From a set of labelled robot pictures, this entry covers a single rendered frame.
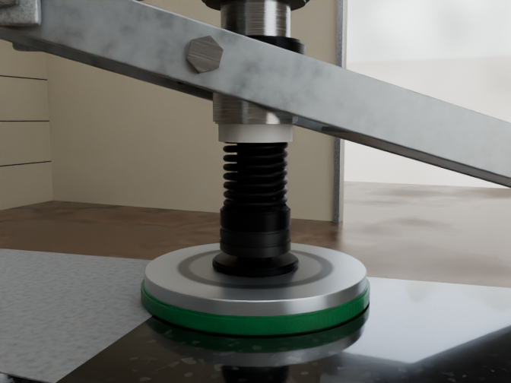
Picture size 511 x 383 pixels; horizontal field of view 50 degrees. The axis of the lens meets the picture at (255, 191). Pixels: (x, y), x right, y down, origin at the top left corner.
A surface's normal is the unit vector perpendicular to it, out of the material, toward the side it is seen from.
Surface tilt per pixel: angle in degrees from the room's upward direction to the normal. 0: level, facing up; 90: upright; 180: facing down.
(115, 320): 0
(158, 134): 90
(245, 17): 90
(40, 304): 0
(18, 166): 90
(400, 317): 0
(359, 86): 90
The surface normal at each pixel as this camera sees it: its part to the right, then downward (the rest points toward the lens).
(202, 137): -0.39, 0.12
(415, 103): 0.22, 0.13
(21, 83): 0.92, 0.05
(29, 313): 0.00, -0.99
